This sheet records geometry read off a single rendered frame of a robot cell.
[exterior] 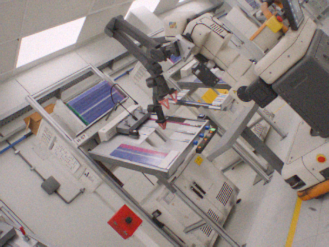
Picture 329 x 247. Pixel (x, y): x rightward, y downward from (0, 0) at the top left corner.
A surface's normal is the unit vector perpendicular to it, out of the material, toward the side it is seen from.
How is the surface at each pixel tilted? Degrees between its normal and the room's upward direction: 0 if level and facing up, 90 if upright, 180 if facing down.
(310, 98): 92
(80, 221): 90
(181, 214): 90
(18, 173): 90
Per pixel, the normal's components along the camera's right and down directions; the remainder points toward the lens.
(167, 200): 0.49, -0.54
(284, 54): -0.50, 0.49
